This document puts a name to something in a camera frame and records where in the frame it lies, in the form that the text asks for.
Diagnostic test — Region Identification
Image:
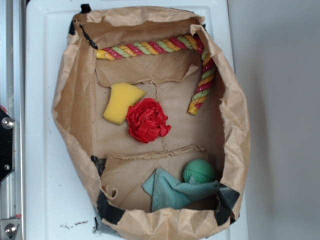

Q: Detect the blue microfibre cloth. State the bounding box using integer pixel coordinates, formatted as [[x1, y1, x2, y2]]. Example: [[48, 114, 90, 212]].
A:
[[142, 168, 219, 212]]

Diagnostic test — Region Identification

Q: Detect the brown paper bag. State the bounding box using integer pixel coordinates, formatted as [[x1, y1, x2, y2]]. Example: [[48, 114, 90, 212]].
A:
[[52, 4, 251, 240]]

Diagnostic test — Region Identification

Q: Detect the red crumpled paper ball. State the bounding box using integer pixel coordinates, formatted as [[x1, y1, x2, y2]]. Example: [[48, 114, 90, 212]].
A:
[[126, 98, 172, 144]]

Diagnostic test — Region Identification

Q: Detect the yellow sponge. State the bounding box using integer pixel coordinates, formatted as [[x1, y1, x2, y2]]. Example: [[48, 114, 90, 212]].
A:
[[103, 82, 147, 125]]

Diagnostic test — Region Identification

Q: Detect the green rubber ball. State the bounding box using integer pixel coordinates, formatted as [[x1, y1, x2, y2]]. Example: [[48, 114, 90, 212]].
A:
[[183, 159, 216, 184]]

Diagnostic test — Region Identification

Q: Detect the multicolour twisted rope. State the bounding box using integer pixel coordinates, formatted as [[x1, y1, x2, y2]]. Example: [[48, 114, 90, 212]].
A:
[[95, 34, 217, 117]]

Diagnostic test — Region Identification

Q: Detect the black metal bracket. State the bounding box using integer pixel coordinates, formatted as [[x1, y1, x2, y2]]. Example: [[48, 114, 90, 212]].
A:
[[0, 105, 15, 183]]

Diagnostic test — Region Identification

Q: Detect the aluminium frame rail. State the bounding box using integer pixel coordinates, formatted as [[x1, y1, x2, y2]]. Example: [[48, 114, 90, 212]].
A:
[[0, 0, 24, 240]]

